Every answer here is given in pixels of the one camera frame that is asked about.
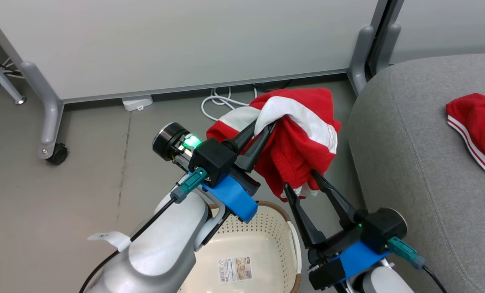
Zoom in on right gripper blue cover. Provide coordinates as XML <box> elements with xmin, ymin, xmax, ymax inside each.
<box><xmin>283</xmin><ymin>170</ymin><xmax>391</xmax><ymax>292</ymax></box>

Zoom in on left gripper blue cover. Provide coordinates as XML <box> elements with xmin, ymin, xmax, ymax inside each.
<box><xmin>152</xmin><ymin>118</ymin><xmax>278</xmax><ymax>224</ymax></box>

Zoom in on red garment wide white bands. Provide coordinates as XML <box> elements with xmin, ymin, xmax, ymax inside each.
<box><xmin>206</xmin><ymin>87</ymin><xmax>342</xmax><ymax>203</ymax></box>

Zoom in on red garment thin white stripes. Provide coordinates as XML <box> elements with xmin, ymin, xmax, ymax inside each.
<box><xmin>446</xmin><ymin>92</ymin><xmax>485</xmax><ymax>182</ymax></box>

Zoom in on grey fabric sofa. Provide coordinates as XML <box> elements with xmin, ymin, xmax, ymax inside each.
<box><xmin>346</xmin><ymin>52</ymin><xmax>485</xmax><ymax>293</ymax></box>

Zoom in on white perforated laundry basket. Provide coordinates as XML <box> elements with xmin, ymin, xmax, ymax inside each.
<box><xmin>177</xmin><ymin>200</ymin><xmax>303</xmax><ymax>293</ymax></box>

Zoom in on paper label sticker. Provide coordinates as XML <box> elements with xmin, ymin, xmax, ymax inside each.
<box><xmin>216</xmin><ymin>256</ymin><xmax>253</xmax><ymax>284</ymax></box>

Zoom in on white power adapter box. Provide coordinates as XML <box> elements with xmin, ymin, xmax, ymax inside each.
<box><xmin>121</xmin><ymin>94</ymin><xmax>154</xmax><ymax>112</ymax></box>

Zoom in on white paper tag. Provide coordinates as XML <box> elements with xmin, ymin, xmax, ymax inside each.
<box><xmin>87</xmin><ymin>231</ymin><xmax>133</xmax><ymax>253</ymax></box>

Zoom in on black caster wheel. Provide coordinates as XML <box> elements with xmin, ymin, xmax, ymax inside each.
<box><xmin>46</xmin><ymin>143</ymin><xmax>69</xmax><ymax>166</ymax></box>

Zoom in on grey metal table leg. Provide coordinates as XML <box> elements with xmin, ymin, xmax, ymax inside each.
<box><xmin>0</xmin><ymin>46</ymin><xmax>27</xmax><ymax>105</ymax></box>

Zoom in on coiled white cable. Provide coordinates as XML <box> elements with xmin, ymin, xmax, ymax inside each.
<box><xmin>200</xmin><ymin>86</ymin><xmax>259</xmax><ymax>123</ymax></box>

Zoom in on black cable under partition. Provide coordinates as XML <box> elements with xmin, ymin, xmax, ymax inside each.
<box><xmin>253</xmin><ymin>80</ymin><xmax>294</xmax><ymax>93</ymax></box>

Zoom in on teal left cable connector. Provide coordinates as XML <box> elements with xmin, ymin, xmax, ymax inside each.
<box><xmin>170</xmin><ymin>167</ymin><xmax>208</xmax><ymax>204</ymax></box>

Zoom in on teal cable connector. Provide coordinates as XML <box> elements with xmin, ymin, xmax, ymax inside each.
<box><xmin>170</xmin><ymin>167</ymin><xmax>208</xmax><ymax>204</ymax></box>
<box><xmin>387</xmin><ymin>236</ymin><xmax>427</xmax><ymax>270</ymax></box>

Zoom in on teal right cable connector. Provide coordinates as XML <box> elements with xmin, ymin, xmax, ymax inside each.
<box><xmin>387</xmin><ymin>236</ymin><xmax>427</xmax><ymax>270</ymax></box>

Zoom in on white partition board grey frame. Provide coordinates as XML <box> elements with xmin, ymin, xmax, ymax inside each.
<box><xmin>0</xmin><ymin>0</ymin><xmax>390</xmax><ymax>160</ymax></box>

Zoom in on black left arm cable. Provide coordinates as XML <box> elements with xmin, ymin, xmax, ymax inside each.
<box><xmin>78</xmin><ymin>195</ymin><xmax>178</xmax><ymax>293</ymax></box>

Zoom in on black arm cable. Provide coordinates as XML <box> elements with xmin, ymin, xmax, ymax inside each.
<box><xmin>423</xmin><ymin>265</ymin><xmax>448</xmax><ymax>293</ymax></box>
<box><xmin>78</xmin><ymin>195</ymin><xmax>178</xmax><ymax>293</ymax></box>

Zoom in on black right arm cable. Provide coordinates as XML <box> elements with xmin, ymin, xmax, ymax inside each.
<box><xmin>423</xmin><ymin>265</ymin><xmax>448</xmax><ymax>293</ymax></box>

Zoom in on white partition panel dark frame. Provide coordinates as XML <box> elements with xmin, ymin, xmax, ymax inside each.
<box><xmin>368</xmin><ymin>0</ymin><xmax>485</xmax><ymax>79</ymax></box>

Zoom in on black floor cable bundle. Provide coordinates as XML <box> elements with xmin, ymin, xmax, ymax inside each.
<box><xmin>0</xmin><ymin>61</ymin><xmax>24</xmax><ymax>77</ymax></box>

